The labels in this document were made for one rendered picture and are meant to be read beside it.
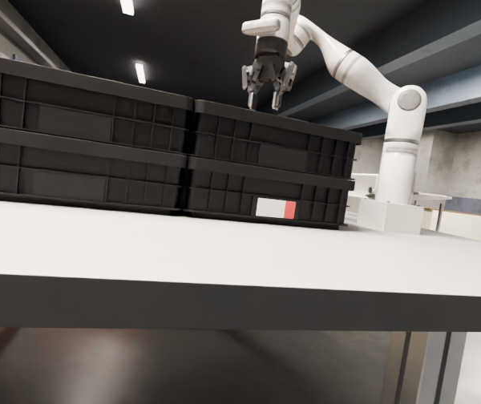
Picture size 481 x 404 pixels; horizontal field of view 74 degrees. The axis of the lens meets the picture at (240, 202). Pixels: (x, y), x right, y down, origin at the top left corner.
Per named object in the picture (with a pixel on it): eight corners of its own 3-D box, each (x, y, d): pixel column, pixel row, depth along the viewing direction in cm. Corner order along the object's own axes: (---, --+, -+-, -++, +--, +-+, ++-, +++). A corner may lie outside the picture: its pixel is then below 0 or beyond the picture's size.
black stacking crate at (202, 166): (291, 214, 104) (297, 177, 103) (351, 232, 76) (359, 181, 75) (166, 201, 91) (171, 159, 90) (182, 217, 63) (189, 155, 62)
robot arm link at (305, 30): (297, 22, 110) (358, 61, 103) (280, 46, 112) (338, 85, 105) (293, 5, 101) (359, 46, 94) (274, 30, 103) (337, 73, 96)
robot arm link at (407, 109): (431, 82, 86) (420, 147, 87) (426, 94, 95) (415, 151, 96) (394, 82, 89) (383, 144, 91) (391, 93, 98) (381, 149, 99)
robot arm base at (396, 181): (391, 202, 100) (400, 147, 99) (416, 206, 92) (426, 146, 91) (367, 199, 97) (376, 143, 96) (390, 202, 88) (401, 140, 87)
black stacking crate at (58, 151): (166, 201, 91) (171, 159, 90) (182, 217, 63) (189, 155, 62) (-2, 184, 78) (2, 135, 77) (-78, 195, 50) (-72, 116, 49)
